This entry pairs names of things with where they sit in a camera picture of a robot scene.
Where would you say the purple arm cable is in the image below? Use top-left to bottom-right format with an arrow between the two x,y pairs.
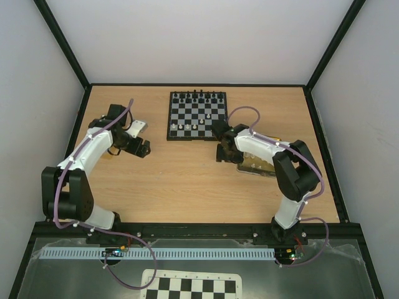
52,98 -> 158,289
226,107 -> 330,268

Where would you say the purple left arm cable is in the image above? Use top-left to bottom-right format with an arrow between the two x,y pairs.
52,98 -> 158,289

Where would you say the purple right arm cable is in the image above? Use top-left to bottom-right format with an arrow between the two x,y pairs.
226,107 -> 330,268

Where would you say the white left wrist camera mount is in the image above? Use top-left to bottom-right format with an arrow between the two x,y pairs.
127,120 -> 148,138

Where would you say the checkered calibration board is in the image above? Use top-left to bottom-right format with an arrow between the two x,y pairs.
140,269 -> 243,299

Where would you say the black mounting rail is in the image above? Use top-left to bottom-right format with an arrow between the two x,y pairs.
85,222 -> 308,245

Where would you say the white slotted cable duct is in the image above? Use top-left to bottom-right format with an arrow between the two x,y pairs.
39,247 -> 275,261

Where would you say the gold metal tray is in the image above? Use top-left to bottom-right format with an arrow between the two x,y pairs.
236,136 -> 283,178

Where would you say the black grey chess board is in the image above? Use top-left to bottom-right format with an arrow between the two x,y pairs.
166,90 -> 228,141

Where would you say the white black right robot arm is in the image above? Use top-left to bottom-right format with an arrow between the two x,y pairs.
211,120 -> 325,244

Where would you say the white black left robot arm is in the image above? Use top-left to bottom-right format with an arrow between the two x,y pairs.
41,104 -> 151,230

